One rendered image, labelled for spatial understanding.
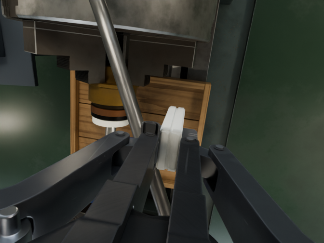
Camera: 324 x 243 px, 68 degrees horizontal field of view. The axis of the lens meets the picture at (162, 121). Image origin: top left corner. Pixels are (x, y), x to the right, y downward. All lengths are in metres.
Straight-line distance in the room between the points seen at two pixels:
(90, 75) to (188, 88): 0.29
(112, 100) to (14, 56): 0.61
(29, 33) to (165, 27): 0.17
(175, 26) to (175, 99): 0.34
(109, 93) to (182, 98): 0.26
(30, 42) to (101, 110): 0.14
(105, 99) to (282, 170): 1.47
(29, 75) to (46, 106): 0.94
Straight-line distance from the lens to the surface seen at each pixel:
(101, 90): 0.40
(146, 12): 0.28
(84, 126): 0.71
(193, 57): 0.38
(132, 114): 0.19
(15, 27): 0.95
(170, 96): 0.62
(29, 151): 2.08
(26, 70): 0.94
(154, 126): 0.15
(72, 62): 0.37
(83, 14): 0.28
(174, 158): 0.17
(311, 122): 1.68
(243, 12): 0.96
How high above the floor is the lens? 1.49
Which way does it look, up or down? 71 degrees down
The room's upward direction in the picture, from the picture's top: 150 degrees counter-clockwise
